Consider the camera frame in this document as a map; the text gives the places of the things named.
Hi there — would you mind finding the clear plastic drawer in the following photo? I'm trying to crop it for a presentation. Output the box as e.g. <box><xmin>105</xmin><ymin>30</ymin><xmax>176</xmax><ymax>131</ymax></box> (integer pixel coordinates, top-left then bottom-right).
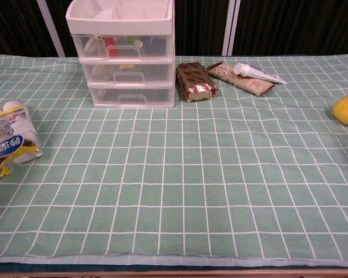
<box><xmin>72</xmin><ymin>33</ymin><xmax>175</xmax><ymax>62</ymax></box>
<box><xmin>80</xmin><ymin>60</ymin><xmax>175</xmax><ymax>87</ymax></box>
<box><xmin>88</xmin><ymin>83</ymin><xmax>175</xmax><ymax>109</ymax></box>

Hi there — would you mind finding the white plastic drawer cabinet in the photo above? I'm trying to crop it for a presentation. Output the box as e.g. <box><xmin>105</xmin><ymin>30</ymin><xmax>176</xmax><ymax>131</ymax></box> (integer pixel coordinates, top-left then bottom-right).
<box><xmin>65</xmin><ymin>0</ymin><xmax>176</xmax><ymax>109</ymax></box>

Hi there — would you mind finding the green checked tablecloth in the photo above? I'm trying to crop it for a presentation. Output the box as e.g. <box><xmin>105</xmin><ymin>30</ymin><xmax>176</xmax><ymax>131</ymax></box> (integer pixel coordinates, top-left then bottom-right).
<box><xmin>0</xmin><ymin>53</ymin><xmax>348</xmax><ymax>268</ymax></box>

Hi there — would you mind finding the gold red snack package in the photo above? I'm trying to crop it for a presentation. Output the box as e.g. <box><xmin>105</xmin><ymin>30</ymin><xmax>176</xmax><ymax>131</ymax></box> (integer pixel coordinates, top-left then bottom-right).
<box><xmin>176</xmin><ymin>62</ymin><xmax>220</xmax><ymax>103</ymax></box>

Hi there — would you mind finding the brown snack package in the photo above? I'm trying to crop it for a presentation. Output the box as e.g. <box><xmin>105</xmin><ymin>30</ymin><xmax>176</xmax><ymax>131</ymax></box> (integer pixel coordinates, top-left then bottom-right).
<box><xmin>206</xmin><ymin>60</ymin><xmax>276</xmax><ymax>97</ymax></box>

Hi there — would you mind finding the white toothpaste tube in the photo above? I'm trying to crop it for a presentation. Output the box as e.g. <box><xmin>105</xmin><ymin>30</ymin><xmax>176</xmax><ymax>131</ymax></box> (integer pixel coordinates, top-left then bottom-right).
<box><xmin>234</xmin><ymin>63</ymin><xmax>288</xmax><ymax>85</ymax></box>

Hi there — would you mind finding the black pleated curtain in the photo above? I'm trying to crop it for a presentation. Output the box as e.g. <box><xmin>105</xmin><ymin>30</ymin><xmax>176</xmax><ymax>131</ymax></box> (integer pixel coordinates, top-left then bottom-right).
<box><xmin>0</xmin><ymin>0</ymin><xmax>348</xmax><ymax>57</ymax></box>

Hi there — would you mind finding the white frame post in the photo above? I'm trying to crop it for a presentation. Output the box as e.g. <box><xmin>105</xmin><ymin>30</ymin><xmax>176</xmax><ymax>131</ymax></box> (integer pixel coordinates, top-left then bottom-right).
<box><xmin>36</xmin><ymin>0</ymin><xmax>66</xmax><ymax>57</ymax></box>
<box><xmin>221</xmin><ymin>0</ymin><xmax>242</xmax><ymax>57</ymax></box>

